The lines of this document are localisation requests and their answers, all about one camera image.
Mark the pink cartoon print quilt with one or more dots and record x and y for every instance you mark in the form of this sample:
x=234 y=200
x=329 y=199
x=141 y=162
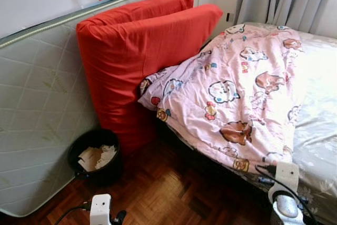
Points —
x=231 y=88

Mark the black waste bin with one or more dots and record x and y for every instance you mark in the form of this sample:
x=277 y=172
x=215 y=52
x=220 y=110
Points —
x=97 y=175

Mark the crumpled brown paper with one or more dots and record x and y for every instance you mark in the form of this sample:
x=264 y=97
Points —
x=95 y=157

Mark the bed with grey floral sheet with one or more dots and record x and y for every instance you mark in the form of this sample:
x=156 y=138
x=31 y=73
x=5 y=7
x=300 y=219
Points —
x=316 y=109

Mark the large red cushion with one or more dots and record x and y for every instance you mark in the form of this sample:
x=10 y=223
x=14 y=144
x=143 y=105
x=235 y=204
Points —
x=142 y=8
x=137 y=67

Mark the quilted white green mattress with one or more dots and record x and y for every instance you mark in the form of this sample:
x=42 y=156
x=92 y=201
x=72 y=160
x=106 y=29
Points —
x=37 y=88

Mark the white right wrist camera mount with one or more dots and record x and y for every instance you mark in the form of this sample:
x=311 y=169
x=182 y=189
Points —
x=287 y=175

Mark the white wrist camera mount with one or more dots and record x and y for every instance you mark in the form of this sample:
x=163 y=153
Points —
x=287 y=175
x=100 y=209

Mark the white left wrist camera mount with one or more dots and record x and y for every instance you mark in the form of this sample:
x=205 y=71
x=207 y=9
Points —
x=100 y=209

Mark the small dark wall outlet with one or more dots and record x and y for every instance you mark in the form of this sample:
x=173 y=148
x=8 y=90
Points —
x=228 y=17

